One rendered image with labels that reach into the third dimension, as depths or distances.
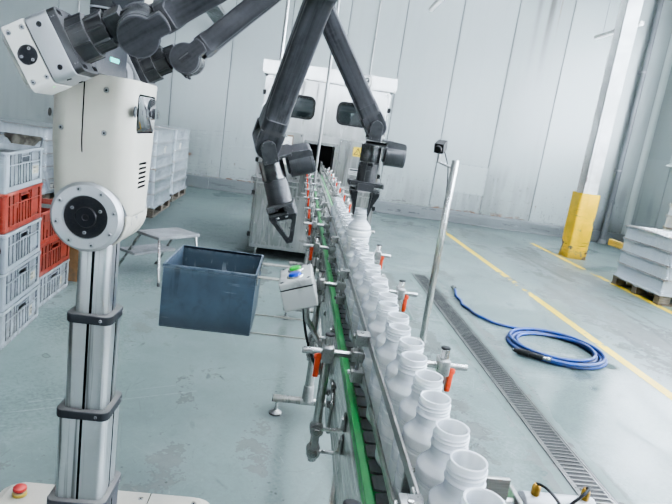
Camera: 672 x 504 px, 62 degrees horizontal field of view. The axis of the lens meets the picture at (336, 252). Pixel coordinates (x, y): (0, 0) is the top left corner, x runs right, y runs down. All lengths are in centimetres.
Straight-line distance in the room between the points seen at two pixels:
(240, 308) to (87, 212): 75
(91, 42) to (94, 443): 96
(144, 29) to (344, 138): 501
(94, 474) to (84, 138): 85
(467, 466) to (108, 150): 100
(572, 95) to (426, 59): 313
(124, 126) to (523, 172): 1147
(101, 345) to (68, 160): 45
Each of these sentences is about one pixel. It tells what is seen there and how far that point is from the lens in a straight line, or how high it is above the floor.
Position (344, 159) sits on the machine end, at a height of 120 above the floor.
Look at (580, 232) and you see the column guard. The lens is 1014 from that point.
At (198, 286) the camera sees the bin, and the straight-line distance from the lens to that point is 193.
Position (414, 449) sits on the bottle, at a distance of 68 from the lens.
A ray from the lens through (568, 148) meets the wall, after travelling 1281.
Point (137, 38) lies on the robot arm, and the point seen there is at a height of 156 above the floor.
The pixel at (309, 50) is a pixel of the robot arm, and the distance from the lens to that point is 120.
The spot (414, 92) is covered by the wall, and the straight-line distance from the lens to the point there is 1179.
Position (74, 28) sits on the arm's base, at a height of 156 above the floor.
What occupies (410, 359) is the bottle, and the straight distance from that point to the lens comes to 80.
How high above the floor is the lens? 144
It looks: 12 degrees down
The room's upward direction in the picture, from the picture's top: 8 degrees clockwise
